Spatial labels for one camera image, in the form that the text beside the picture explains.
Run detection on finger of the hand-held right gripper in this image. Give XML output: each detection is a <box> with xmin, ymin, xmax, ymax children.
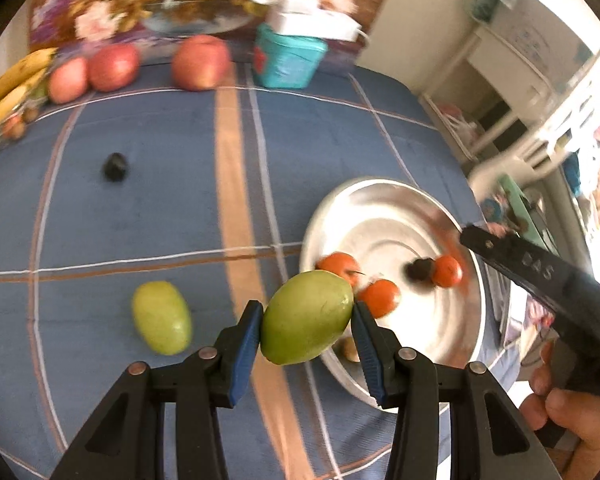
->
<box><xmin>459</xmin><ymin>224</ymin><xmax>526</xmax><ymax>286</ymax></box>

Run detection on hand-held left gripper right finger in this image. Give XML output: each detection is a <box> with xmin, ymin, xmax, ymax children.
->
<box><xmin>351</xmin><ymin>301</ymin><xmax>563</xmax><ymax>480</ymax></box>

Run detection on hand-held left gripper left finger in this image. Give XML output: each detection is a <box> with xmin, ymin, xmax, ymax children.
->
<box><xmin>50</xmin><ymin>300</ymin><xmax>265</xmax><ymax>480</ymax></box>

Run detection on small tangerine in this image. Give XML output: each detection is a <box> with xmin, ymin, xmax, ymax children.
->
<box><xmin>431</xmin><ymin>255</ymin><xmax>464</xmax><ymax>288</ymax></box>

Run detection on orange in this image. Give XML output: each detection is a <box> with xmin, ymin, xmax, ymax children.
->
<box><xmin>356</xmin><ymin>279</ymin><xmax>402</xmax><ymax>319</ymax></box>
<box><xmin>317</xmin><ymin>252</ymin><xmax>362</xmax><ymax>286</ymax></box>

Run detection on green mango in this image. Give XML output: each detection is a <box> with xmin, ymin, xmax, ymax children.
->
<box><xmin>132</xmin><ymin>281</ymin><xmax>193</xmax><ymax>356</ymax></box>
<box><xmin>260</xmin><ymin>270</ymin><xmax>355</xmax><ymax>366</ymax></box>

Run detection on dark plum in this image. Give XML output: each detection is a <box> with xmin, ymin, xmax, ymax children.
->
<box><xmin>405</xmin><ymin>257</ymin><xmax>436</xmax><ymax>287</ymax></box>
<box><xmin>103</xmin><ymin>152</ymin><xmax>130</xmax><ymax>183</ymax></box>

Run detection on stainless steel bowl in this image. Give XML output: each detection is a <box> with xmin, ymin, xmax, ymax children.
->
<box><xmin>300</xmin><ymin>177</ymin><xmax>489</xmax><ymax>414</ymax></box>

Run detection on person's right hand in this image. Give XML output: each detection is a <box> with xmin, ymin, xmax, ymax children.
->
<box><xmin>519</xmin><ymin>339</ymin><xmax>600</xmax><ymax>480</ymax></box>

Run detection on round patterned tin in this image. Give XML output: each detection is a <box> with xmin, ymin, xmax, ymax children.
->
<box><xmin>480</xmin><ymin>197</ymin><xmax>504</xmax><ymax>222</ymax></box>

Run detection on teal board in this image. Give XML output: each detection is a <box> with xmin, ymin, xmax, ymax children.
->
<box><xmin>494</xmin><ymin>174</ymin><xmax>558</xmax><ymax>257</ymax></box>

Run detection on white shelf rack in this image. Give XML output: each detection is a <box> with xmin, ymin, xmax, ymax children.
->
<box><xmin>420</xmin><ymin>25</ymin><xmax>546</xmax><ymax>161</ymax></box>

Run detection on blue plaid tablecloth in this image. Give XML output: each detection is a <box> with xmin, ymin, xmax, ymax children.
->
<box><xmin>0</xmin><ymin>55</ymin><xmax>523</xmax><ymax>480</ymax></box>

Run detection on teal plastic box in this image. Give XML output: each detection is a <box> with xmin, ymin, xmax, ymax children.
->
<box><xmin>253</xmin><ymin>23</ymin><xmax>329</xmax><ymax>89</ymax></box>

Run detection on white charger box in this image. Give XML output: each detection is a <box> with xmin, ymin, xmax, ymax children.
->
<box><xmin>269</xmin><ymin>0</ymin><xmax>365</xmax><ymax>42</ymax></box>

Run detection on large red apple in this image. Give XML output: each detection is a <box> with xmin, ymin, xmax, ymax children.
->
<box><xmin>171</xmin><ymin>35</ymin><xmax>232</xmax><ymax>92</ymax></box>

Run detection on pale pink apple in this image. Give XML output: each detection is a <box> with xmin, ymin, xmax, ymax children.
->
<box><xmin>48</xmin><ymin>56</ymin><xmax>89</xmax><ymax>105</ymax></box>

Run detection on glass fruit bowl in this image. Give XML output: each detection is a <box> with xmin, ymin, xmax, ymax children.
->
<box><xmin>0</xmin><ymin>95</ymin><xmax>43</xmax><ymax>157</ymax></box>

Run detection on bunch of bananas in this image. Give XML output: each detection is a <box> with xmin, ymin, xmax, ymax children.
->
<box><xmin>0</xmin><ymin>47</ymin><xmax>59</xmax><ymax>136</ymax></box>

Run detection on flower painting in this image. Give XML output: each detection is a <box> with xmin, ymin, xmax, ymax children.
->
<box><xmin>27</xmin><ymin>0</ymin><xmax>406</xmax><ymax>68</ymax></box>

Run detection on white wall sign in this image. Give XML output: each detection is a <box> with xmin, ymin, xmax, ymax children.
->
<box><xmin>495</xmin><ymin>0</ymin><xmax>596</xmax><ymax>86</ymax></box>

